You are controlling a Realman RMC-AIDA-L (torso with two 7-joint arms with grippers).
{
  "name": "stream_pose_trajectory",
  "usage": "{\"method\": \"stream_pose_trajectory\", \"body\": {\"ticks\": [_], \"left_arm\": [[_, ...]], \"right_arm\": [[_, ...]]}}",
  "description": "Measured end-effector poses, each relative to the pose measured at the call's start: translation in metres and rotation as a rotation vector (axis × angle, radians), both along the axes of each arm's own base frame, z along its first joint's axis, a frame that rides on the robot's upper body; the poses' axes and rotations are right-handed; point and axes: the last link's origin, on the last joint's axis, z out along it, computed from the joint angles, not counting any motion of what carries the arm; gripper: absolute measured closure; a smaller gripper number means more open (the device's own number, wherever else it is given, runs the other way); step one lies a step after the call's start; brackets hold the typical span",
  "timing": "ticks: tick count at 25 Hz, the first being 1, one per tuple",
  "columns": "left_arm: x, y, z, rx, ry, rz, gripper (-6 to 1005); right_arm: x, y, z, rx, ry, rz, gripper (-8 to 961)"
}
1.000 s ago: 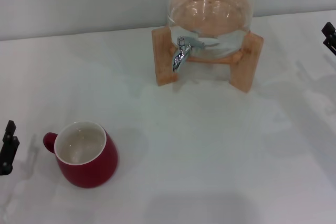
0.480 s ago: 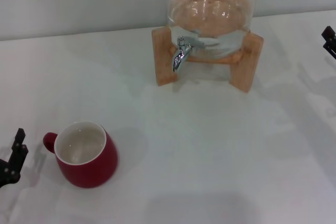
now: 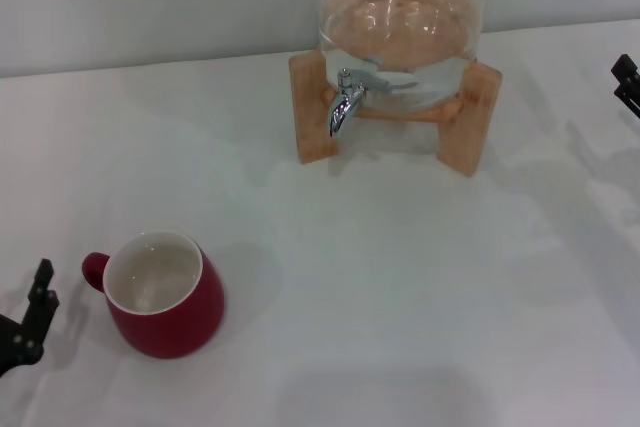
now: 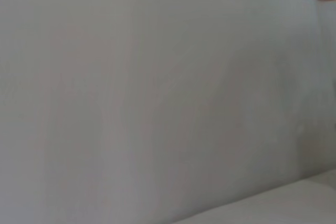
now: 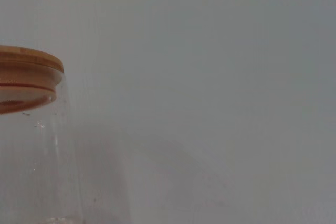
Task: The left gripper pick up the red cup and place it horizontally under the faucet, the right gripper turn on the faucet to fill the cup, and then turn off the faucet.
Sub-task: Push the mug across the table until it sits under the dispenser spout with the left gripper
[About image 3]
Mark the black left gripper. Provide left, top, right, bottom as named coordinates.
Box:
left=0, top=258, right=61, bottom=379

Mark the wooden dispenser stand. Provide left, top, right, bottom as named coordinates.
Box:
left=288, top=49, right=503, bottom=178

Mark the chrome faucet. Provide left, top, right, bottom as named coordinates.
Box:
left=327, top=67, right=391, bottom=139

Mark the red ceramic cup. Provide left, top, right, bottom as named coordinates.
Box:
left=81, top=230, right=226, bottom=359

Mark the glass water dispenser jar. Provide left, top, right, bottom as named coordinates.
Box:
left=315, top=0, right=485, bottom=113

